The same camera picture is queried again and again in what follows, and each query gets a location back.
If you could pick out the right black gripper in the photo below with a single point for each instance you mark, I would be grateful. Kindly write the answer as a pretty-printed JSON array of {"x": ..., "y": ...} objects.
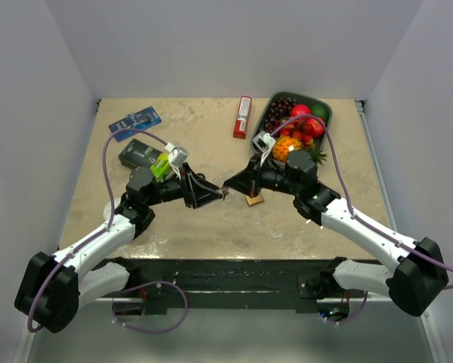
[{"x": 248, "y": 181}]

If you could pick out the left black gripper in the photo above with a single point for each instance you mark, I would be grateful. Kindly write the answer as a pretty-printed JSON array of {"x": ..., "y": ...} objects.
[{"x": 194, "y": 190}]

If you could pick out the brass padlock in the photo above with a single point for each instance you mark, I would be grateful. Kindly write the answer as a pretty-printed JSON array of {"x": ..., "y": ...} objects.
[{"x": 252, "y": 201}]

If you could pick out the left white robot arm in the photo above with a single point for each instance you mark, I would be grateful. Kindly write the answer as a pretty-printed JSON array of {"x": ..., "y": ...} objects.
[{"x": 55, "y": 286}]

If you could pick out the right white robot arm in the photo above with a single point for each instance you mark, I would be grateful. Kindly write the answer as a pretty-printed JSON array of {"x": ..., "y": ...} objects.
[{"x": 407, "y": 271}]

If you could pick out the black headed key bunch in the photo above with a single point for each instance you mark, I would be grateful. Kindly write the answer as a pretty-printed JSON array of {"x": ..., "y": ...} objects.
[{"x": 309, "y": 221}]

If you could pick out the black padlock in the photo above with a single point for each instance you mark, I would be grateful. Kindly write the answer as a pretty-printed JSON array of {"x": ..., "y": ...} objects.
[{"x": 200, "y": 176}]

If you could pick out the orange toy pineapple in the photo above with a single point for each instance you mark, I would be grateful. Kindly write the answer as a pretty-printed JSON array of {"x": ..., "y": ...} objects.
[{"x": 286, "y": 144}]

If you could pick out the red rectangular box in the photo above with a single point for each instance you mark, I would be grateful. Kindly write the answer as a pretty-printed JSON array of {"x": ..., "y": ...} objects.
[{"x": 242, "y": 117}]

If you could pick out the green black product box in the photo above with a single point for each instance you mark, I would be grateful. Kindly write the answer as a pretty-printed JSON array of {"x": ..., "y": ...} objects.
[{"x": 137, "y": 154}]

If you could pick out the red leafy fruit cluster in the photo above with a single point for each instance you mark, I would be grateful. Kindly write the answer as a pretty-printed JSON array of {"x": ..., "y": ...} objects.
[{"x": 300, "y": 130}]

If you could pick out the dark red grapes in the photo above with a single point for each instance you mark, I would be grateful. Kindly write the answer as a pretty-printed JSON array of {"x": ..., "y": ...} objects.
[{"x": 276, "y": 112}]

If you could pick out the grey fruit tray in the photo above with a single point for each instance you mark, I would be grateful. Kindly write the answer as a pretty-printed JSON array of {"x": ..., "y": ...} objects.
[{"x": 301, "y": 99}]

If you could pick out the red apple lower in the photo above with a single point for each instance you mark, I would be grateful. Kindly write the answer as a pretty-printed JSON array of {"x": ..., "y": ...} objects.
[{"x": 315, "y": 128}]

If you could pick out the red apple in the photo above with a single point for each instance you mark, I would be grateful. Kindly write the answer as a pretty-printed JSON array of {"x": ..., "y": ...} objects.
[
  {"x": 315, "y": 128},
  {"x": 300, "y": 109}
]

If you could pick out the red apple upper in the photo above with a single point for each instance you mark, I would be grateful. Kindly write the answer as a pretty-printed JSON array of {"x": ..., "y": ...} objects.
[{"x": 300, "y": 109}]

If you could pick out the blue blister pack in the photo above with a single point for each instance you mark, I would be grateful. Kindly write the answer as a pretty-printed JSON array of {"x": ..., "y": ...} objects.
[{"x": 125, "y": 128}]

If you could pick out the green lime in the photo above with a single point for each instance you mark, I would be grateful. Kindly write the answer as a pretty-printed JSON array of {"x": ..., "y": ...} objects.
[{"x": 320, "y": 111}]

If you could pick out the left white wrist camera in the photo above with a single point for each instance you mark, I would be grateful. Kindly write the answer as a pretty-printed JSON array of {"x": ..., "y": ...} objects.
[{"x": 177, "y": 155}]

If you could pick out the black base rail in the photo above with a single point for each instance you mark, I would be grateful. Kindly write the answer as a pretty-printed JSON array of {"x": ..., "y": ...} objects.
[{"x": 158, "y": 286}]

